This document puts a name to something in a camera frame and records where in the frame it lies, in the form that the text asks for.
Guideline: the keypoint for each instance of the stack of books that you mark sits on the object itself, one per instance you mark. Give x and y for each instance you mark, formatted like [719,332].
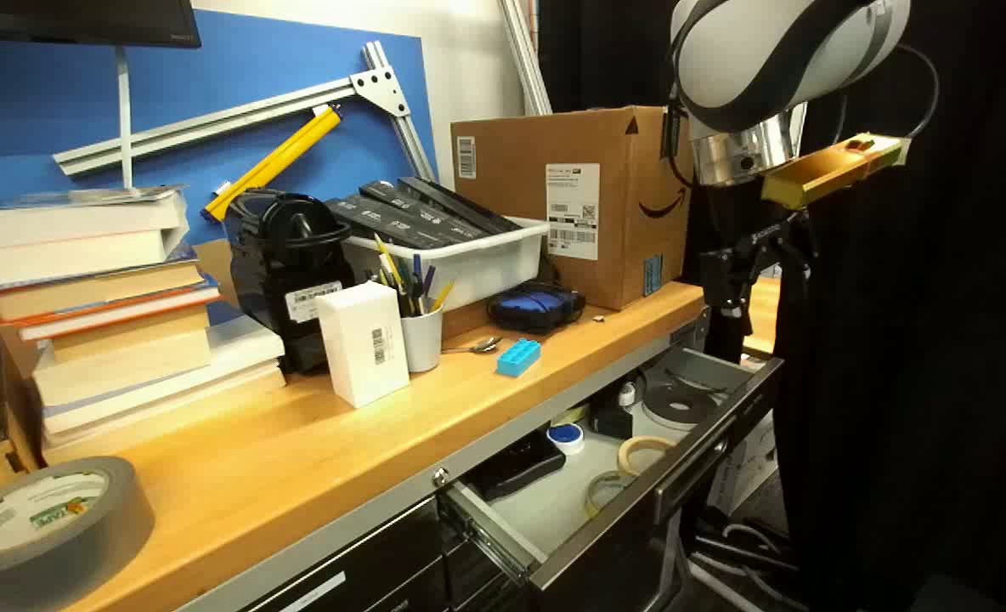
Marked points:
[114,321]

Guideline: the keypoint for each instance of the black tape roll in drawer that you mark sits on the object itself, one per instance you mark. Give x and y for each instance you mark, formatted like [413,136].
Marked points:
[678,403]

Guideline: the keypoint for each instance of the black monitor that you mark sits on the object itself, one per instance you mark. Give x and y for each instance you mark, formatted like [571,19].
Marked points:
[98,22]

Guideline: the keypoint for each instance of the white plastic bin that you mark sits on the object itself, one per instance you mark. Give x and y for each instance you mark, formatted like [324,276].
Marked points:
[456,274]

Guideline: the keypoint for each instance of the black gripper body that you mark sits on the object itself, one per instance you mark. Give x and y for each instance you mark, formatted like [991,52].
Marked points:
[729,276]

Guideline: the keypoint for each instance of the small white box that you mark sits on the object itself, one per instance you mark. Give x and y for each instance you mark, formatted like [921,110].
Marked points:
[365,345]

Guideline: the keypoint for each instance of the black coffee machine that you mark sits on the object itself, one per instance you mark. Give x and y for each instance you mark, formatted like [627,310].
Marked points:
[285,250]

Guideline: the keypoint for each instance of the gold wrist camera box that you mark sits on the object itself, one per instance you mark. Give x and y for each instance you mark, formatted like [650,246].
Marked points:
[833,167]

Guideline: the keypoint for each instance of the small metal keys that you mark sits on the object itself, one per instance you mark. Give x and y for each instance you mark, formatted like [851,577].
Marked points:
[487,345]

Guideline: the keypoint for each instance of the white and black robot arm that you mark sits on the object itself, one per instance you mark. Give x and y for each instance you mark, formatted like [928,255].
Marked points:
[743,75]

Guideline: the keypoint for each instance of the yellow level tool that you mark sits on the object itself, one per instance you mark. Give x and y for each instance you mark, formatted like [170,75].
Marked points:
[277,162]

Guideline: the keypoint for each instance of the grey metal drawer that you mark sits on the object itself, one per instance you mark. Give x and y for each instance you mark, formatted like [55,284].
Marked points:
[608,505]

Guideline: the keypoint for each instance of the brown cardboard shipping box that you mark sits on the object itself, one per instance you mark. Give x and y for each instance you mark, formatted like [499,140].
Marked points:
[600,182]

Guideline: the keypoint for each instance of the grey duct tape roll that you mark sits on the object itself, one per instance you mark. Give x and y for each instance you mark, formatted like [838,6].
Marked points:
[70,529]

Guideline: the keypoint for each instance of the black flat boxes in bin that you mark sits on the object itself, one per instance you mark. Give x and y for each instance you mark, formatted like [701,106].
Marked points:
[416,211]

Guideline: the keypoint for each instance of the blue and black pouch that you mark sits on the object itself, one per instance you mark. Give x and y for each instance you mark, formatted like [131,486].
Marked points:
[533,310]

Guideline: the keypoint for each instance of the white pen cup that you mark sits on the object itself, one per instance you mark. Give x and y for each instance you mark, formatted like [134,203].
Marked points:
[422,342]

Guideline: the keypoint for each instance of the blue pin board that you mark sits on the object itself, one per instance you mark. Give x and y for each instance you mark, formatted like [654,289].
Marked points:
[63,98]

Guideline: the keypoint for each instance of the aluminium frame bracket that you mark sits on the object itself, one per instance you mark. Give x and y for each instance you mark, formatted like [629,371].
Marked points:
[375,87]

